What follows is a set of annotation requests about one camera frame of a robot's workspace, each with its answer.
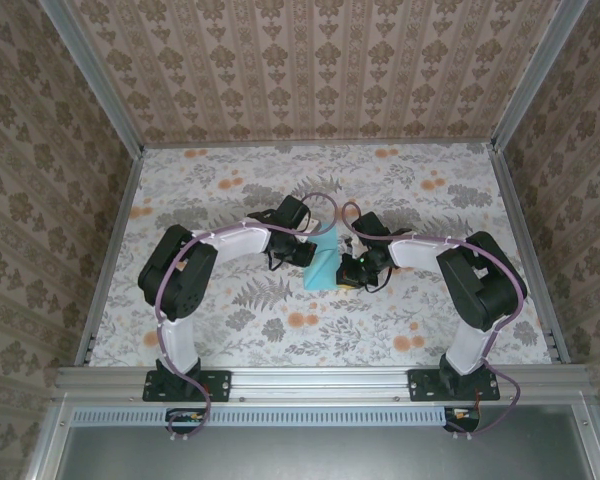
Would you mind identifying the thin aluminium wall-side rail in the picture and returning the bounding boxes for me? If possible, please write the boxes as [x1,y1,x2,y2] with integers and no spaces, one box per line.
[142,141,496,150]

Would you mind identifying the grey slotted cable duct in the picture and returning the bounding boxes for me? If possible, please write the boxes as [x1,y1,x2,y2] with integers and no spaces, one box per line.
[72,407,449,428]

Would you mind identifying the thin black right gripper cable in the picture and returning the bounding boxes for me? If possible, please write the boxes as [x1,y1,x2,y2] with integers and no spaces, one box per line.
[362,267,394,294]

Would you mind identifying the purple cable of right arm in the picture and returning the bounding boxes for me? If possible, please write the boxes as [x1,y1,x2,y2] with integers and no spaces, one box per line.
[340,201,529,441]

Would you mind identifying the turquoise cloth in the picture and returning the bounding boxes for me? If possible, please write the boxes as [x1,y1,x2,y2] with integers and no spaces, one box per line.
[302,228,342,292]

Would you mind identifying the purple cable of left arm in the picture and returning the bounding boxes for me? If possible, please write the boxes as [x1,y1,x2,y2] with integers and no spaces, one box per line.
[152,193,337,444]

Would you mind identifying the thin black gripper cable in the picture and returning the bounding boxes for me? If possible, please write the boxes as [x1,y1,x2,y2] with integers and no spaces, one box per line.
[362,267,394,294]
[247,209,301,274]

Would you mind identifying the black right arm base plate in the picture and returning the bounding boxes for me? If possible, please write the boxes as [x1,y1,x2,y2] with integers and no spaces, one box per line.
[408,368,501,403]

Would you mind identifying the grey metal sheet panel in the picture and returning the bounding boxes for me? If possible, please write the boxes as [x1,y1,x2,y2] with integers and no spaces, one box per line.
[54,404,594,480]

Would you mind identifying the black cable connector bracket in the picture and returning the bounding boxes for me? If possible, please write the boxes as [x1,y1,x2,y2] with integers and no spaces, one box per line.
[442,405,481,433]
[165,407,206,434]

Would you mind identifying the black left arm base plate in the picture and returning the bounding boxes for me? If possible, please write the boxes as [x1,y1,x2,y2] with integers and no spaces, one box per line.
[142,368,231,403]

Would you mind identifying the aluminium panel edge rail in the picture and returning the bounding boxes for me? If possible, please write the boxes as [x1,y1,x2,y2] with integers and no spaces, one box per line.
[22,399,74,480]
[572,402,600,480]

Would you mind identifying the thin black left gripper cable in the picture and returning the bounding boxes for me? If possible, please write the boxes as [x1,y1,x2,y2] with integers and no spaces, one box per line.
[247,209,301,274]

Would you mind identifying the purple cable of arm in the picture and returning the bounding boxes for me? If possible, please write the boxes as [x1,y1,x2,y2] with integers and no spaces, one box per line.
[340,201,529,441]
[152,193,337,444]

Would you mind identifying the aluminium side rail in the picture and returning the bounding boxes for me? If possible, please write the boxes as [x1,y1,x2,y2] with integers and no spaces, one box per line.
[489,144,571,365]
[73,147,146,367]

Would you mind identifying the aluminium corner post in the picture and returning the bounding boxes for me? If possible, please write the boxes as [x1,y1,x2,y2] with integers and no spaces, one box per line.
[36,0,146,157]
[489,0,589,154]

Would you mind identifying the aluminium base beam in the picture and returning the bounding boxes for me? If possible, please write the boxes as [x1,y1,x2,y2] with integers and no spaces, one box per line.
[49,364,596,402]

